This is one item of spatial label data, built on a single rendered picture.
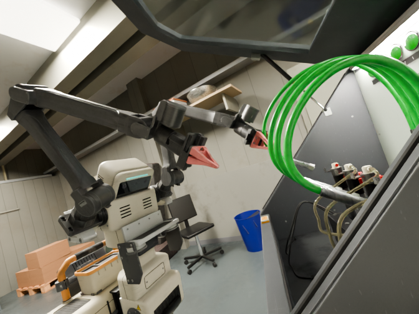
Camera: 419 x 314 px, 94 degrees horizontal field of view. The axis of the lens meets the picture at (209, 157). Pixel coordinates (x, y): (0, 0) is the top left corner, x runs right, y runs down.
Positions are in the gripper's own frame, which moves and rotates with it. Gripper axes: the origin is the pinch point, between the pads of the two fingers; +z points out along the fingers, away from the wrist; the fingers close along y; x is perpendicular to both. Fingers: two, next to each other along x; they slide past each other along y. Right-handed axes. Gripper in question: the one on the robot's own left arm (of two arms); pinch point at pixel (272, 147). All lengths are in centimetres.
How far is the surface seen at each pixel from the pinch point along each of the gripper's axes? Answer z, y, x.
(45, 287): -244, -87, 411
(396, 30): 12.0, 10.5, -41.5
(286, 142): 21.6, -28.9, -10.6
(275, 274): 29.3, -21.6, 17.8
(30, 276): -278, -110, 415
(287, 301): 34.8, -27.1, 14.6
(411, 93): 27.5, -8.1, -24.9
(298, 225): 13.9, 22.3, 30.0
